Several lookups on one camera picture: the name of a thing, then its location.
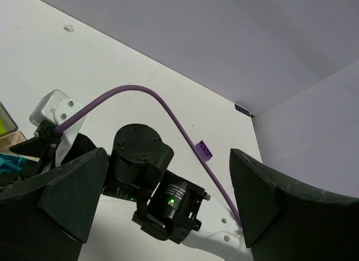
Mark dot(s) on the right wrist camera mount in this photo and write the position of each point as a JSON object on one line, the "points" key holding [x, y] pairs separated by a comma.
{"points": [[56, 107]]}

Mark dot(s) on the clear plastic sorting container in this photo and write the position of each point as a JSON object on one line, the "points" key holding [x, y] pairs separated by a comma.
{"points": [[10, 134]]}

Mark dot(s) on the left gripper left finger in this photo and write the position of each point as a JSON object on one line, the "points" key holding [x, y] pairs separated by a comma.
{"points": [[49, 216]]}

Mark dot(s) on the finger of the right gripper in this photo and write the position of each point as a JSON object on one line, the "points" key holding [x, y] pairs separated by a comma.
{"points": [[37, 148]]}

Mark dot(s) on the long cyan lego brick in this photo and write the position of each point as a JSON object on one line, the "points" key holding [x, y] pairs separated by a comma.
{"points": [[11, 163]]}

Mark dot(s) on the right blue corner label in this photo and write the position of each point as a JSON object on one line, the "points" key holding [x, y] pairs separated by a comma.
{"points": [[242, 110]]}

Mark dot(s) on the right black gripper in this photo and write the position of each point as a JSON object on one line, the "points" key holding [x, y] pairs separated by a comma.
{"points": [[166, 204]]}

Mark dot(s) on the purple lego brick upside-down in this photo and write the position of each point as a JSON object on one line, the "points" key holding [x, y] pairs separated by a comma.
{"points": [[203, 151]]}

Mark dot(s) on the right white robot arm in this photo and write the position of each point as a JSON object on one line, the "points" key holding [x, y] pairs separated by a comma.
{"points": [[219, 233]]}

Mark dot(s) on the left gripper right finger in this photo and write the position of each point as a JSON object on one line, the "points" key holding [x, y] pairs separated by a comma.
{"points": [[285, 219]]}

